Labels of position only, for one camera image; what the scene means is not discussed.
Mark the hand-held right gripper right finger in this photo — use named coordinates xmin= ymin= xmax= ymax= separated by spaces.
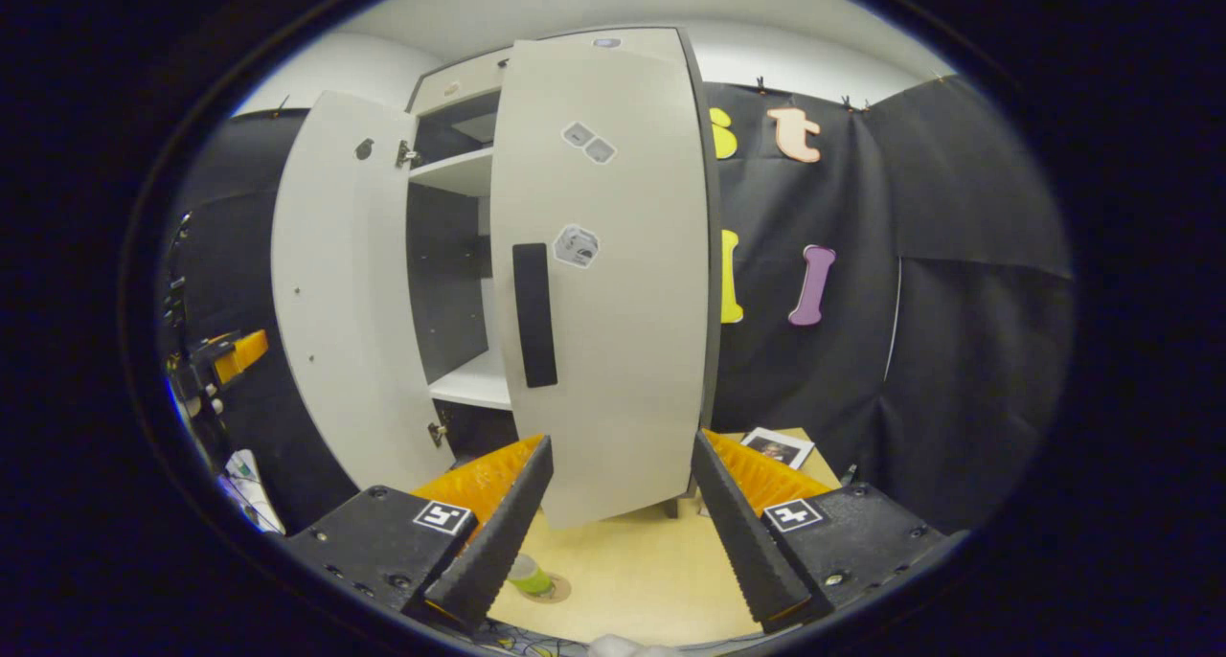
xmin=692 ymin=429 xmax=964 ymax=634

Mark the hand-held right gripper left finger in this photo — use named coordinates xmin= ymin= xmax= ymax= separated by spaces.
xmin=285 ymin=434 xmax=556 ymax=636

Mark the green label bottle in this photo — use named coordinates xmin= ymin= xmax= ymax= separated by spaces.
xmin=508 ymin=554 xmax=555 ymax=597

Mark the white cabinet door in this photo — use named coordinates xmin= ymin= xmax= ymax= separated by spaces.
xmin=489 ymin=36 xmax=715 ymax=530
xmin=271 ymin=90 xmax=458 ymax=493

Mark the white cabinet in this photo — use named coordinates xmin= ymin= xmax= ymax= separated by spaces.
xmin=402 ymin=25 xmax=722 ymax=520

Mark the white cabinet shelf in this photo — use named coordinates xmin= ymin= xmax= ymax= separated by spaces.
xmin=410 ymin=146 xmax=495 ymax=198

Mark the white cabinet drawer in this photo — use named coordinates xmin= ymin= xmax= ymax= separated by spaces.
xmin=412 ymin=27 xmax=686 ymax=117

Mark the printed booklet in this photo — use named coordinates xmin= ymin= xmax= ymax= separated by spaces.
xmin=740 ymin=427 xmax=816 ymax=470

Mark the white printed paper sheet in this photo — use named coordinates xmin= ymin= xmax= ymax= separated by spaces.
xmin=225 ymin=449 xmax=285 ymax=533

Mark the black backdrop cloth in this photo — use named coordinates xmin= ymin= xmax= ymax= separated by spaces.
xmin=158 ymin=73 xmax=1074 ymax=533

